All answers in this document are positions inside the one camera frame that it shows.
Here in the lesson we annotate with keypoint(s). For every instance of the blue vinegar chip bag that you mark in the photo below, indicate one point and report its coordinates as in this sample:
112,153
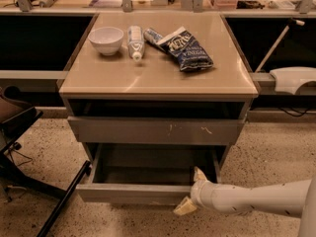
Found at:
182,46

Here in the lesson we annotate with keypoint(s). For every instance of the grey drawer cabinet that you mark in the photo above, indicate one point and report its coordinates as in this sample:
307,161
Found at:
118,87

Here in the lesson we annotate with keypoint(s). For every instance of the white stick with black tip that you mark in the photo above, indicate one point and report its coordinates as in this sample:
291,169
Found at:
290,23

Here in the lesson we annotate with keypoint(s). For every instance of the clear plastic water bottle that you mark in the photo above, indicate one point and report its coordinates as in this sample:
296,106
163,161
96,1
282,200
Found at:
135,43

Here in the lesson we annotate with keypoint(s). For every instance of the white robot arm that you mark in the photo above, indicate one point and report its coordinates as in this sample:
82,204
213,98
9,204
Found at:
294,199

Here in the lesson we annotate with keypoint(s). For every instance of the white ceramic bowl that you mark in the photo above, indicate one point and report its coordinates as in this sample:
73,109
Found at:
106,40

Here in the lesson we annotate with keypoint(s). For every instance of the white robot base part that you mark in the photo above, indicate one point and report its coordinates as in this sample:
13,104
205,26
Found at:
290,79

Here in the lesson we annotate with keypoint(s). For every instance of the grey top drawer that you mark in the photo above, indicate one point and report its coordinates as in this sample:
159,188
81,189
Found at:
156,130

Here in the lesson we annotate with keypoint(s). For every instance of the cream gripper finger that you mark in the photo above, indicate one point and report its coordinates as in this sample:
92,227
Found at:
186,206
199,175

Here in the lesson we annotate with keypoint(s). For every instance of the grey drawer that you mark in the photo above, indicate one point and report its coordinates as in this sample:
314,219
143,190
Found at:
156,130
147,173

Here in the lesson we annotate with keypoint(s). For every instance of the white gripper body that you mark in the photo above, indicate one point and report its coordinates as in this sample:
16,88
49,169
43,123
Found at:
198,194

